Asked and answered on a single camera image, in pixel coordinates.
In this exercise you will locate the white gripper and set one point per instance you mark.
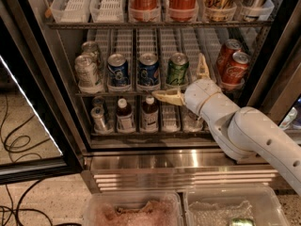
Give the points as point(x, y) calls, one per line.
point(199, 93)

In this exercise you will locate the green soda can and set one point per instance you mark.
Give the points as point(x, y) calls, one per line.
point(176, 69)

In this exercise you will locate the green can in bin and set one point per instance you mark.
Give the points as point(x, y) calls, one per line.
point(241, 222)

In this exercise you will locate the red cola can rear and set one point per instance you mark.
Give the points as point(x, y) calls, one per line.
point(229, 47)

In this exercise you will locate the red cola can front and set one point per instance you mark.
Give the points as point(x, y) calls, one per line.
point(236, 68)

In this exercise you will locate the brown bottle right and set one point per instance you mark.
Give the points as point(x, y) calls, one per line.
point(150, 114)

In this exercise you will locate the open fridge glass door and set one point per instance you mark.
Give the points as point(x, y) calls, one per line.
point(35, 144)

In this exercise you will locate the blue can left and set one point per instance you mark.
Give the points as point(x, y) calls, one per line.
point(117, 66)

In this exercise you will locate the white can rear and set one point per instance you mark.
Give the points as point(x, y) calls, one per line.
point(91, 48)

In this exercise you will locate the stainless steel fridge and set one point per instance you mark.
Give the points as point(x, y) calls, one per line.
point(169, 158)

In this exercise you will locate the white can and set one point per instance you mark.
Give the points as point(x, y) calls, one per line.
point(87, 71)
point(91, 48)

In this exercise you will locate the slim silver can front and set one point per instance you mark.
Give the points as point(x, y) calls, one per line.
point(97, 114)

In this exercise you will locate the brown bottle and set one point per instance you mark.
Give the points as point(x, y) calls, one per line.
point(125, 116)
point(150, 114)

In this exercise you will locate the blue can right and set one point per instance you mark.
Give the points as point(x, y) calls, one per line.
point(148, 70)

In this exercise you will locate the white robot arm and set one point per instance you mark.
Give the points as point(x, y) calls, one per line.
point(239, 131)

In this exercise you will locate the clear bin with pink cloth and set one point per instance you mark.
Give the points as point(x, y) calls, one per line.
point(138, 208)

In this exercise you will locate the slim silver can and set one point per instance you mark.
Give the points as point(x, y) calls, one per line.
point(100, 102)
point(97, 114)

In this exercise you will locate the slim silver can rear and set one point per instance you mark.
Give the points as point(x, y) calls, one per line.
point(100, 102)

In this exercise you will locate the brown bottle left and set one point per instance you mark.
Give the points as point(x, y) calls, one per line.
point(125, 116)

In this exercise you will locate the white can front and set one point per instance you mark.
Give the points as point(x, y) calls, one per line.
point(87, 71)

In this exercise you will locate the blue can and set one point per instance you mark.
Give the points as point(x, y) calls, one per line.
point(148, 70)
point(117, 66)

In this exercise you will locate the clear bin with bubble wrap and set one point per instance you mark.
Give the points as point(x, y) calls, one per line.
point(217, 205)

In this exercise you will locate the clear water bottle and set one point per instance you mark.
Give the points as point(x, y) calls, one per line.
point(192, 122)

